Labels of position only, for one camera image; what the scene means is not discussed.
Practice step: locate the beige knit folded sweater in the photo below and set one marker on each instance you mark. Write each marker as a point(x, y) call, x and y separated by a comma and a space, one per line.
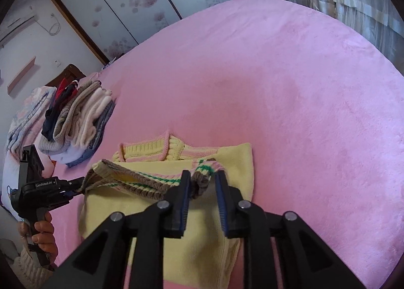
point(58, 127)

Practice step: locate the white air conditioner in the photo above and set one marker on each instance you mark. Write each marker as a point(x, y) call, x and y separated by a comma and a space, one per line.
point(11, 30)

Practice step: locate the cream fleece folded garment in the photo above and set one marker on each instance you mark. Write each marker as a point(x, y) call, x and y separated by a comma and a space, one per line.
point(84, 128)

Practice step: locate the cream knit sleeve cuff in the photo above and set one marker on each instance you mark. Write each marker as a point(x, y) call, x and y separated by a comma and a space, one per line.
point(31, 276)

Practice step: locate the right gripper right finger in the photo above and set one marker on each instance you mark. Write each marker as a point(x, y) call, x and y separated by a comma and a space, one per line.
point(280, 251)

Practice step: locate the red dark garment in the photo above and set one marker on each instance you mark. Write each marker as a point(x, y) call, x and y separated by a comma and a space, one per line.
point(65, 92)

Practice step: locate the blue denim folded garment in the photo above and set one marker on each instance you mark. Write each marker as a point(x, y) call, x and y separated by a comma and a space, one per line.
point(96, 141)

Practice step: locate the person left hand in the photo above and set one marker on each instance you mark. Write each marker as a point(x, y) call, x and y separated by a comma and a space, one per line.
point(44, 238)

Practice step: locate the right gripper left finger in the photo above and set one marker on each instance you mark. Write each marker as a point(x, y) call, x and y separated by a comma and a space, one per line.
point(127, 247)

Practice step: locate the floral folded quilt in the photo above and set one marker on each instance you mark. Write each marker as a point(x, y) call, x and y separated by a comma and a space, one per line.
point(23, 121)

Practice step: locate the yellow striped knit sweater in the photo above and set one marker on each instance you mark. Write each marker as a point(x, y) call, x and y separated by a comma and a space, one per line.
point(176, 180)

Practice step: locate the pink fleece bed blanket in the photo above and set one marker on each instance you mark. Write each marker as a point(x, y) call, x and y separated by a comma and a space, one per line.
point(321, 107)

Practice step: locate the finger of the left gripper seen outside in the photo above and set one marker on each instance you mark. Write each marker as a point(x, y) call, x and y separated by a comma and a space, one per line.
point(74, 187)

